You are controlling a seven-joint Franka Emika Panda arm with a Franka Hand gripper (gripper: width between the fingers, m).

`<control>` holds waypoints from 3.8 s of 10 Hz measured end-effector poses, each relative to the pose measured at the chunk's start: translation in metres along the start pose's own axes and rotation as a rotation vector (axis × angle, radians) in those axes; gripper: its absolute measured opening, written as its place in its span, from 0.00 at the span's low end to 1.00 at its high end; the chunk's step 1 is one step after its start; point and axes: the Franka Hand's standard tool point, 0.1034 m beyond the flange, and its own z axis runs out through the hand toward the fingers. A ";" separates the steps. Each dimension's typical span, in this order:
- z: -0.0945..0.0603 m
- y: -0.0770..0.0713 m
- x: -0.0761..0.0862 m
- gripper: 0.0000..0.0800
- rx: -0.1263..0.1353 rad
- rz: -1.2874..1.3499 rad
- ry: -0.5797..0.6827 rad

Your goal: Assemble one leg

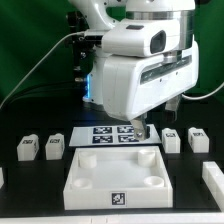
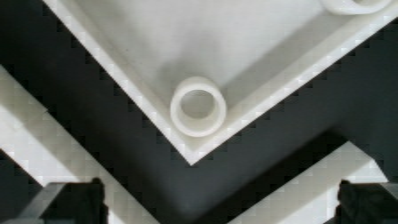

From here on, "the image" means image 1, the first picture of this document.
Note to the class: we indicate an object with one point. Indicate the white front edge rail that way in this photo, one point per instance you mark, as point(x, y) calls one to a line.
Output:
point(217, 218)

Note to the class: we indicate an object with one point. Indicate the white block left edge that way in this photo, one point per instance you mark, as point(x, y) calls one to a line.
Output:
point(1, 178)

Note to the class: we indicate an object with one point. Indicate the white obstacle wall right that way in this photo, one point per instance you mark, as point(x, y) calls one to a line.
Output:
point(214, 179)

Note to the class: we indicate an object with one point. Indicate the black camera on stand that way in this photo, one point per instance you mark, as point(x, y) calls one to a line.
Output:
point(82, 50)

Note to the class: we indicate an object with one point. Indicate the white marker sheet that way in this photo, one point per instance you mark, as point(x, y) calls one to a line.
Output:
point(110, 135)

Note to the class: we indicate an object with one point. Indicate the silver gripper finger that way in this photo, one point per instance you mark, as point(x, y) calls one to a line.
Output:
point(171, 109)
point(141, 130)

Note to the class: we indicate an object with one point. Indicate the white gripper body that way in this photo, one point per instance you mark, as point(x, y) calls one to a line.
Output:
point(133, 86)

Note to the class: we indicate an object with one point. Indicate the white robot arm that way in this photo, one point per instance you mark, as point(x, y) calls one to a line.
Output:
point(146, 56)

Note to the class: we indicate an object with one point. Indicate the white square table top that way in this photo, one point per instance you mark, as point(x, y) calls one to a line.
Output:
point(117, 177)

